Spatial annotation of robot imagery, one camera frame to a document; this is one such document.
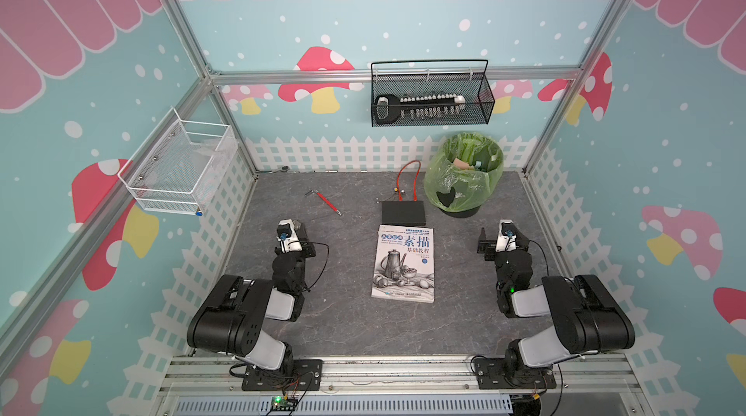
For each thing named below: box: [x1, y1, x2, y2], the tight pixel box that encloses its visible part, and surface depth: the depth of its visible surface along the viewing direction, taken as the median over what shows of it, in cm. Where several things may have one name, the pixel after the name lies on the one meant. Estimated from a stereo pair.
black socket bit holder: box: [374, 93, 467, 125], surface depth 91 cm
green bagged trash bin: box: [424, 132, 505, 218], surface depth 97 cm
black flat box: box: [380, 200, 426, 227], surface depth 108 cm
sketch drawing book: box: [371, 224, 436, 304], surface depth 94 cm
